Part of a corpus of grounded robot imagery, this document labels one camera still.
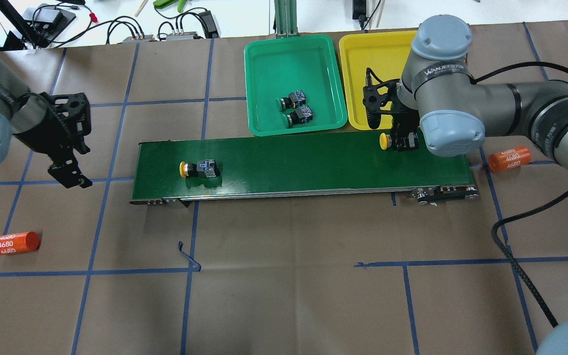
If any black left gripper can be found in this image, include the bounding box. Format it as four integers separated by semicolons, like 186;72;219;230
18;92;93;188

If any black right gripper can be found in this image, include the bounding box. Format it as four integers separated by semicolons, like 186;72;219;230
362;69;419;151

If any yellow push button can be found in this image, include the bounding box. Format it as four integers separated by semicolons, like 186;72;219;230
379;132;419;151
179;159;220;179

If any orange cylinder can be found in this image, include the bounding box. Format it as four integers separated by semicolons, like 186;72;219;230
487;146;532;173
0;231;40;255

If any yellow push button front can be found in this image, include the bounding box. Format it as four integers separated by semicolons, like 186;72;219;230
179;159;220;179

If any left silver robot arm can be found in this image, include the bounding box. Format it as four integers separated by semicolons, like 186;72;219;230
0;60;92;188

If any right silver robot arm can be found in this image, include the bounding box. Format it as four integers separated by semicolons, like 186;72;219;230
362;14;568;355

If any green conveyor belt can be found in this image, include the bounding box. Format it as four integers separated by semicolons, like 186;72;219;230
130;131;479;205

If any yellow plastic tray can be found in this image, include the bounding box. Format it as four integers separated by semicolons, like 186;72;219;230
338;30;416;131

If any green plastic tray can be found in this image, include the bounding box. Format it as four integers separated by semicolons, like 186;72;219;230
244;35;348;137

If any black power adapter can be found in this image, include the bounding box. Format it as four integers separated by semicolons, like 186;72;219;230
199;10;219;38

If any aluminium frame post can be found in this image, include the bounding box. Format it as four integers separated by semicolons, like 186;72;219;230
273;0;299;38

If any green handled reach grabber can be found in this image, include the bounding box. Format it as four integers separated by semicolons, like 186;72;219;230
153;0;189;13

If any black braided cable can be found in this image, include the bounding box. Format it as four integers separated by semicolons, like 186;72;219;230
471;62;568;328

